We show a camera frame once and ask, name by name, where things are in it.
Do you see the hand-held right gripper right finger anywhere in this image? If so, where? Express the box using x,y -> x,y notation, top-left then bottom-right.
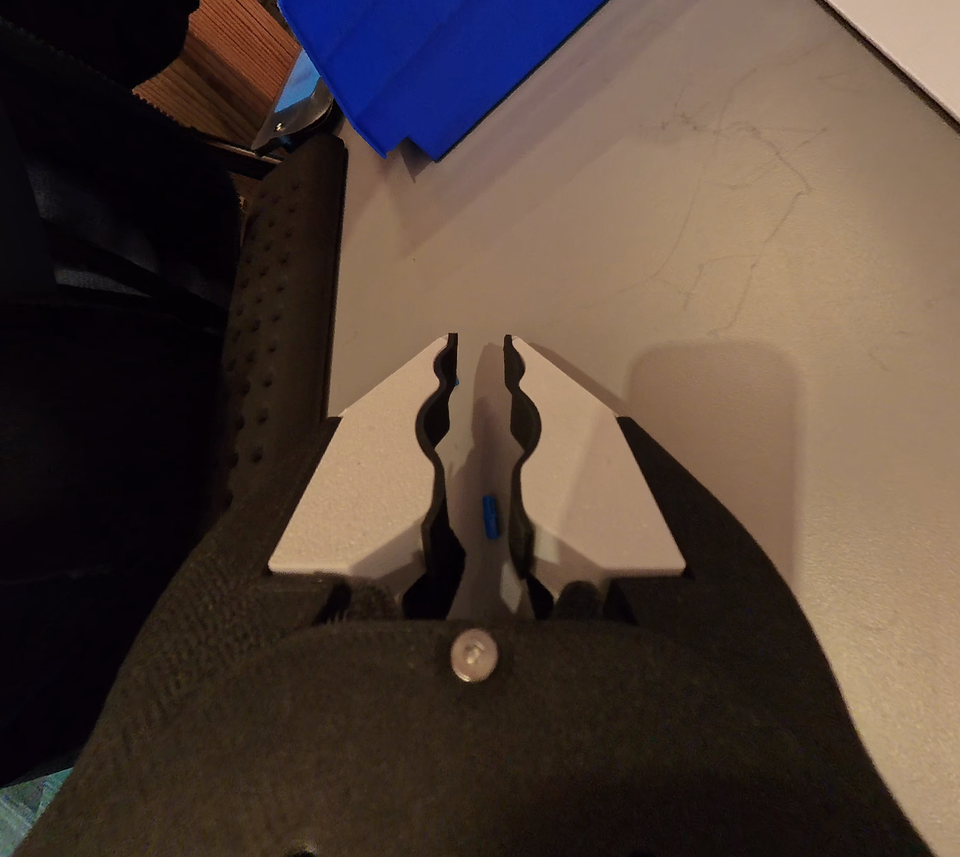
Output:
501,333 -> 688,605

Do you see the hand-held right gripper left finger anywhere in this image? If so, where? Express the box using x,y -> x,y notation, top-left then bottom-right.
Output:
267,332 -> 469,605

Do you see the blue tagged parts bin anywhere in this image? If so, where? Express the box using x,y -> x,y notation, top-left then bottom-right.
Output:
251,0 -> 723,163

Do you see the black perforated board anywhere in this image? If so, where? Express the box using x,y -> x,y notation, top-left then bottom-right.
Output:
223,134 -> 350,494

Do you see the metal clamp plate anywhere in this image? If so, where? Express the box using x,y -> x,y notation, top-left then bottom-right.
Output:
249,56 -> 336,155

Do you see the wooden slatted panel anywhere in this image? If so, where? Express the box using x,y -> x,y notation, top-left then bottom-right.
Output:
133,0 -> 303,147

